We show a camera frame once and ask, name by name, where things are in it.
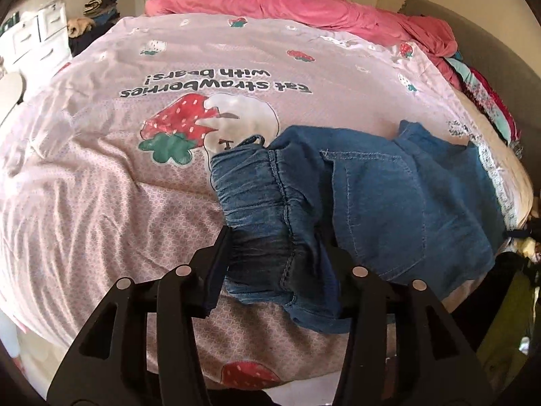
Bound pink blanket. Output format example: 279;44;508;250
144;0;459;90

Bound stack of colourful clothes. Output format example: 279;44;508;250
444;51;525;158

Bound blue denim pants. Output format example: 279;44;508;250
209;119;518;334

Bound white round table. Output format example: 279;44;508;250
0;71;24;124

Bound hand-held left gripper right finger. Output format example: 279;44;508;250
323;241;495;406

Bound grey headboard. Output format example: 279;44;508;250
399;0;541;221

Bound white drawer cabinet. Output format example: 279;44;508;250
0;2;75;73

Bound cream bed sheet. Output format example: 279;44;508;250
456;88;534;230

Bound strawberry printed bed cover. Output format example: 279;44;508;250
0;13;508;392

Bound pile of dark clothes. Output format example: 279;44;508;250
67;0;127;57

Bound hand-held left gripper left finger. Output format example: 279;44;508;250
46;225;233;406

